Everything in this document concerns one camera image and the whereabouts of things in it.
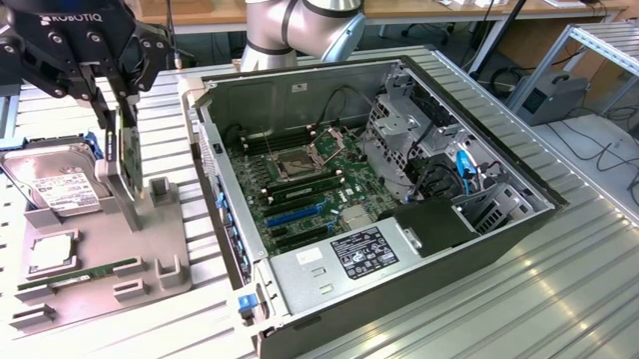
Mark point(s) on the grey parts rack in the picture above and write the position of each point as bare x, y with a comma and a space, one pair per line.
101, 243

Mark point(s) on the black plastic shroud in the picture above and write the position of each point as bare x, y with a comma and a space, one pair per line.
434, 224

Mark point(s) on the aluminium frame rack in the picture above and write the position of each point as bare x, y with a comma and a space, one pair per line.
606, 43

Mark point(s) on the perforated silver drive cage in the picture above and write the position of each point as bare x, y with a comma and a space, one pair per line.
394, 149

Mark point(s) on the blue disk bracket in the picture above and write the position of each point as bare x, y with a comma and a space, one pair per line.
95, 144

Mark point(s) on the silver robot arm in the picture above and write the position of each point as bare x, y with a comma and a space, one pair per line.
270, 33

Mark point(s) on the silver hard disk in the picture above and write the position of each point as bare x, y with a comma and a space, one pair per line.
55, 175

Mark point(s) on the blue case latch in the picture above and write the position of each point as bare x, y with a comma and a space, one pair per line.
247, 303

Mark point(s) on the open grey PC case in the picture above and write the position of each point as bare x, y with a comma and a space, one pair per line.
239, 97

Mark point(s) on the silver CPU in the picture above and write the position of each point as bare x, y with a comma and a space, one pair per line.
53, 252

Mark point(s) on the silver socket cover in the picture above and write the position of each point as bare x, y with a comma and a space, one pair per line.
327, 144

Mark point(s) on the brown box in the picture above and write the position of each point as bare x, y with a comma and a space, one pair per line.
195, 7

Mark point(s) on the black office chair base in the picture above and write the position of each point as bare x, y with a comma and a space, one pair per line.
414, 29

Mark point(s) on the blue expansion slot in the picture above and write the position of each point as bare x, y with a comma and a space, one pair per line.
297, 218

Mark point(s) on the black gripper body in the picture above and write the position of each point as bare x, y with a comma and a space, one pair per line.
75, 33

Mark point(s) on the silver disk bay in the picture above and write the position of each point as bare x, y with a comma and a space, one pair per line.
494, 213

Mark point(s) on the CPU socket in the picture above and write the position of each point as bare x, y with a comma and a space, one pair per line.
295, 166

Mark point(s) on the green RAM stick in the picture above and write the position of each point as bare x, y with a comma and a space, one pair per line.
101, 270
305, 189

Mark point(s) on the silver power supply unit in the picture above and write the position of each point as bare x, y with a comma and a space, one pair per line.
310, 276

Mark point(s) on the thin metal locking lever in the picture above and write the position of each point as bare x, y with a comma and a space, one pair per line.
269, 144

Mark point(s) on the black expansion slot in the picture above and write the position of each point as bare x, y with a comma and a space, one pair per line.
305, 239
299, 232
290, 210

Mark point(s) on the graphics card with silver bracket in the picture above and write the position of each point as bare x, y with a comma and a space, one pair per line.
131, 157

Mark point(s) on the silver chipset heatsink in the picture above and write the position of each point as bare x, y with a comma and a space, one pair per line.
355, 217

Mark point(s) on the wooden desk white frame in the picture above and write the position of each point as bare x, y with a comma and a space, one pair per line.
425, 11
225, 18

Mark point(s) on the black slanted pole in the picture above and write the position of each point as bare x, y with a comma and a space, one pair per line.
497, 35

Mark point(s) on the grey controller box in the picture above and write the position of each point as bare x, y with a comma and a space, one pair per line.
554, 101

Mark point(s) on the green motherboard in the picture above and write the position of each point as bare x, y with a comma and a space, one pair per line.
350, 170

